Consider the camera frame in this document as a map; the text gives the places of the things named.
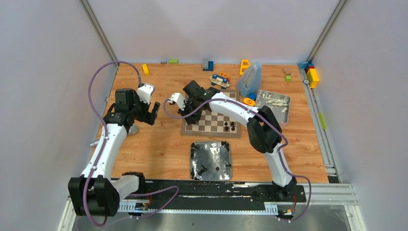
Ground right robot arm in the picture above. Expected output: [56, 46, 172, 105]
[169, 80, 297, 201]

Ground grey cylinder tube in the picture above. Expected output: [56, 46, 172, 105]
[90, 125, 139, 147]

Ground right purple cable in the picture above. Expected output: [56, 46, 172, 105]
[163, 97, 312, 223]

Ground wooden brown block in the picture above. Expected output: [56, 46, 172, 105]
[282, 68, 291, 77]

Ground purple cable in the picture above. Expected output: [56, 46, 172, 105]
[82, 60, 180, 228]
[163, 97, 312, 223]

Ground translucent blue plastic container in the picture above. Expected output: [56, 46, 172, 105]
[236, 62, 262, 98]

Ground yellow block far left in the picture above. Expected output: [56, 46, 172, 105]
[142, 64, 151, 76]

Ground red yellow blue block toy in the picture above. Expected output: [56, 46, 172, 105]
[243, 93, 256, 106]

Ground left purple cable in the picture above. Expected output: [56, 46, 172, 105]
[82, 60, 180, 228]

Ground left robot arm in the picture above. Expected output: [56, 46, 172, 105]
[68, 84, 160, 217]

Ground silver tray white pieces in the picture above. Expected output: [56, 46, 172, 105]
[255, 90, 291, 128]

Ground silver tray black pieces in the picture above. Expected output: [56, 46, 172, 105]
[190, 141, 232, 181]

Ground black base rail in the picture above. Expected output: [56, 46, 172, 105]
[83, 177, 341, 214]

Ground yellow red blue brick stack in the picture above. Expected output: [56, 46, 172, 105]
[297, 62, 320, 89]

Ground yellow triangular frame toy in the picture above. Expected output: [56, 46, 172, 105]
[239, 59, 251, 76]

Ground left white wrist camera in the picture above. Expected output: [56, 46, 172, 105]
[137, 83, 155, 105]

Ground green block at wall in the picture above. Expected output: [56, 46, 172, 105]
[169, 59, 179, 64]

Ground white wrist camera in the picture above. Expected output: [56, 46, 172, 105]
[137, 83, 155, 105]
[169, 92, 186, 111]

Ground colourful toy car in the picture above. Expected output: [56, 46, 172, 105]
[210, 72, 230, 89]

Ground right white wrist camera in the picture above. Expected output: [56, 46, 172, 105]
[169, 92, 186, 111]

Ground wooden chessboard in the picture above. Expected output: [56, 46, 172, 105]
[181, 110, 241, 138]

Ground blue grey block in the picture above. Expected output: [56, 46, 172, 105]
[202, 59, 214, 71]

